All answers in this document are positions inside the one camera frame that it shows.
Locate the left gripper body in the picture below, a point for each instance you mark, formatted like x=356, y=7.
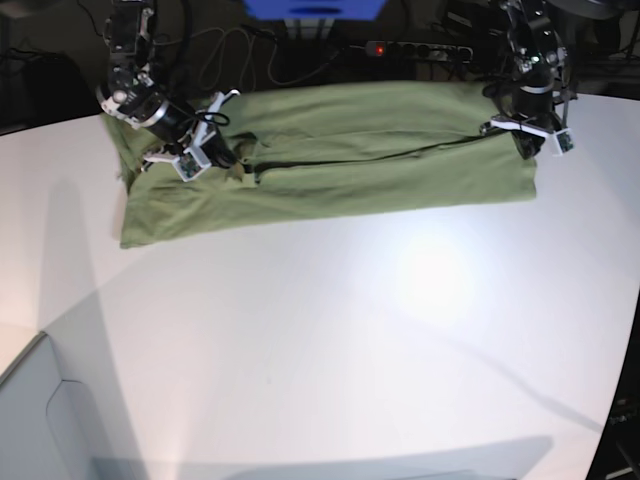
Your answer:
x=536, y=111

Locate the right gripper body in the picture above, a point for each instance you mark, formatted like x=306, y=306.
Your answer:
x=183, y=129

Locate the green T-shirt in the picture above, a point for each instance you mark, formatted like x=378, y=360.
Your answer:
x=328, y=151

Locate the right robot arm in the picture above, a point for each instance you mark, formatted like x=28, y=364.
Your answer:
x=138, y=91

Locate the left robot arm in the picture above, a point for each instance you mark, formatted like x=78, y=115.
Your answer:
x=536, y=54

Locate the blue box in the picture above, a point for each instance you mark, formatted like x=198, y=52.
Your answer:
x=302, y=9

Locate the black power strip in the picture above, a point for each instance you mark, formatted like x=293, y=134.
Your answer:
x=429, y=52

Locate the white table-side panel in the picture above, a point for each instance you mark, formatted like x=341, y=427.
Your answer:
x=50, y=425

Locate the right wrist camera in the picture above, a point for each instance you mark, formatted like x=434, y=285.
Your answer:
x=190, y=167

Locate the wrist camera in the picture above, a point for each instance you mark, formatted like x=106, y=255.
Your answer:
x=562, y=142
x=190, y=167

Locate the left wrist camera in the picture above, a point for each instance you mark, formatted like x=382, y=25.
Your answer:
x=562, y=142

